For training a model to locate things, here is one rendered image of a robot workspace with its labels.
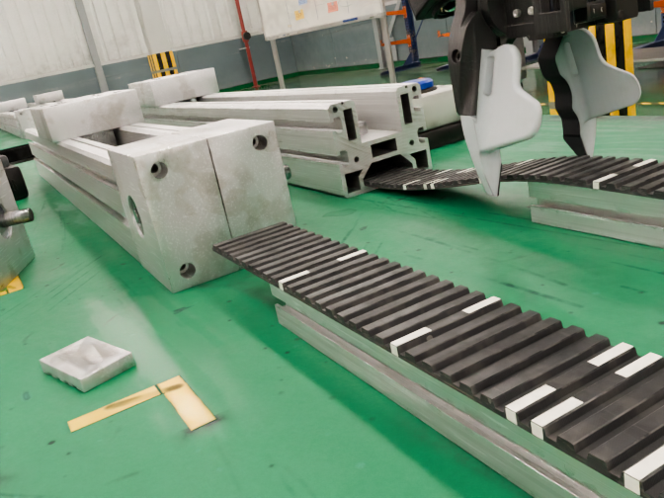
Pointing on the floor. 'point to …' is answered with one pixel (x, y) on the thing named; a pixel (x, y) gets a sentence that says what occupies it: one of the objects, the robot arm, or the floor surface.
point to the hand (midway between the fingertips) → (532, 162)
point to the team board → (316, 10)
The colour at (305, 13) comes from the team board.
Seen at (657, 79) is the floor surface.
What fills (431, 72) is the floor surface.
